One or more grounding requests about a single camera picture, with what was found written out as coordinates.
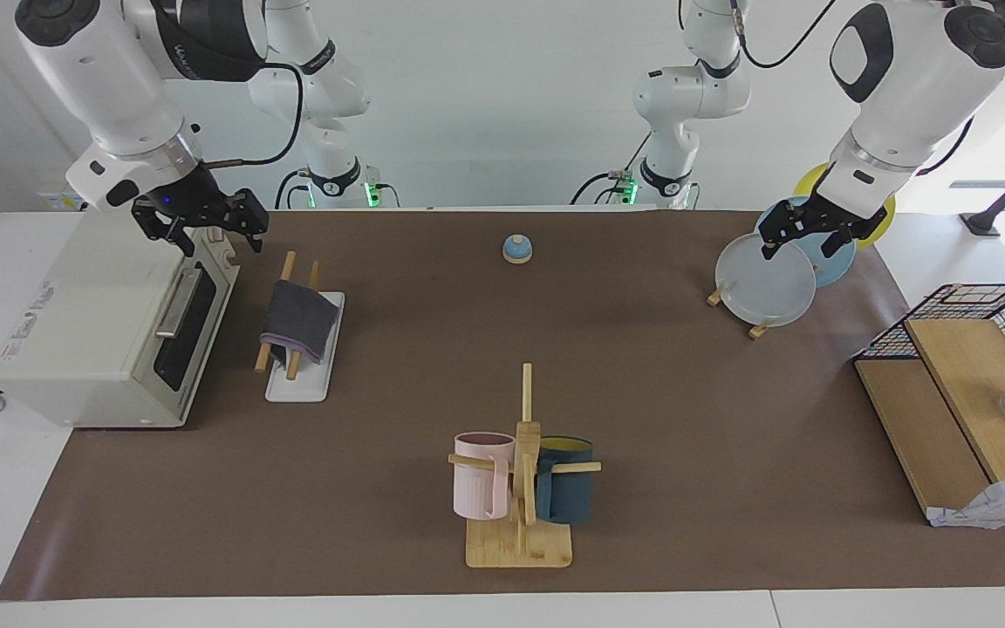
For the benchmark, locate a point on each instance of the white towel rack wooden bars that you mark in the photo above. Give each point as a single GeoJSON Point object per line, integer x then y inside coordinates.
{"type": "Point", "coordinates": [302, 384]}

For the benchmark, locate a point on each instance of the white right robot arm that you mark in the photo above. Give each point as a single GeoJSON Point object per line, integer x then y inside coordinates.
{"type": "Point", "coordinates": [101, 78]}

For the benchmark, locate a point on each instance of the wooden mug tree stand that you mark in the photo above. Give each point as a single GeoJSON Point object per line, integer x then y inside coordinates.
{"type": "Point", "coordinates": [520, 545]}

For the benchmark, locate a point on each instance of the yellow plate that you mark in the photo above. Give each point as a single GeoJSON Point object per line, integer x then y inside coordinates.
{"type": "Point", "coordinates": [808, 181]}

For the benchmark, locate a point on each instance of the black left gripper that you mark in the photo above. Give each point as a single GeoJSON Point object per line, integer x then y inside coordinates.
{"type": "Point", "coordinates": [821, 216]}

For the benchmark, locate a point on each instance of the light blue plate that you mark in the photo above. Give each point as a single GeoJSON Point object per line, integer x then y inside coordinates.
{"type": "Point", "coordinates": [834, 266]}

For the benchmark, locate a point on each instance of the purple and grey towel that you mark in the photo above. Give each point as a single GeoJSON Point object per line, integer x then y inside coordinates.
{"type": "Point", "coordinates": [297, 318]}

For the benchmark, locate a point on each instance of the dark blue mug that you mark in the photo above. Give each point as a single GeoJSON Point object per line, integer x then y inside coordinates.
{"type": "Point", "coordinates": [568, 488]}

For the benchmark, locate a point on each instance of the large brown table mat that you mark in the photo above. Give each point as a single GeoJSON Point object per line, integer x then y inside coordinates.
{"type": "Point", "coordinates": [424, 349]}

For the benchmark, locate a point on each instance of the wooden plate rack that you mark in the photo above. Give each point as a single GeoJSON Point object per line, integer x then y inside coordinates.
{"type": "Point", "coordinates": [760, 330]}

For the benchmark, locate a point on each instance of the beige toaster oven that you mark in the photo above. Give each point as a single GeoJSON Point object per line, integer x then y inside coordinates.
{"type": "Point", "coordinates": [92, 323]}

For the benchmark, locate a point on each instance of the grey plate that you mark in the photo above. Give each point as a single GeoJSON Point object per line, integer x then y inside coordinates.
{"type": "Point", "coordinates": [764, 288]}

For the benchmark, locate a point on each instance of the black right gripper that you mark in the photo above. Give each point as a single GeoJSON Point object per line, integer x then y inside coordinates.
{"type": "Point", "coordinates": [184, 202]}

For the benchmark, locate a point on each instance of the pink mug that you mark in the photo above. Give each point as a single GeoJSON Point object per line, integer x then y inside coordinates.
{"type": "Point", "coordinates": [476, 480]}

